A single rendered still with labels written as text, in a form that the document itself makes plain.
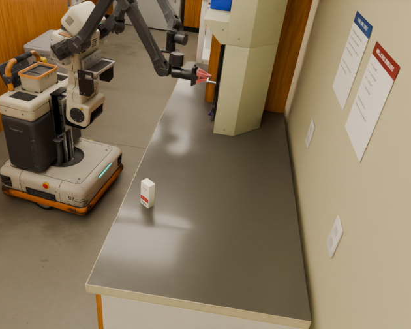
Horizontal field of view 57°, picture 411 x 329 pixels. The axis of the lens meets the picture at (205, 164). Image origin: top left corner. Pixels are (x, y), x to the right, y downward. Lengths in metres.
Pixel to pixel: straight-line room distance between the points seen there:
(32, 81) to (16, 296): 1.29
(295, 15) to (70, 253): 1.95
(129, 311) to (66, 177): 1.60
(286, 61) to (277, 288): 1.35
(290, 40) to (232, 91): 0.49
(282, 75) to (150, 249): 1.34
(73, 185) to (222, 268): 1.60
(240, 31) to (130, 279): 1.15
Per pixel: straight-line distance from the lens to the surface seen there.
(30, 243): 2.76
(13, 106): 2.63
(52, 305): 2.42
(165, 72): 2.00
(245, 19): 1.80
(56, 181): 2.76
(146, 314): 1.32
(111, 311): 1.35
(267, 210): 1.58
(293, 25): 2.20
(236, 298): 1.26
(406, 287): 0.84
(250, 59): 1.86
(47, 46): 4.02
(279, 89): 2.31
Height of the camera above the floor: 1.94
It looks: 35 degrees down
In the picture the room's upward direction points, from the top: 8 degrees clockwise
